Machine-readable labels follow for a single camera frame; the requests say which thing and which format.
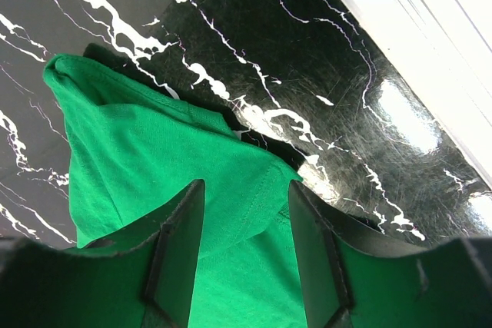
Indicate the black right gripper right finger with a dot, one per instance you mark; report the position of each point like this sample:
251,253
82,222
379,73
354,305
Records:
354,276

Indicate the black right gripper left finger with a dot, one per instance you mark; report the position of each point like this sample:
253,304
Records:
139,276

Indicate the green t-shirt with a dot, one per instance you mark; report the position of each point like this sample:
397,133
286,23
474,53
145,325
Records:
133,149

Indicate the aluminium frame post right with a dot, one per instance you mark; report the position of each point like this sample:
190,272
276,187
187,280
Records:
442,48

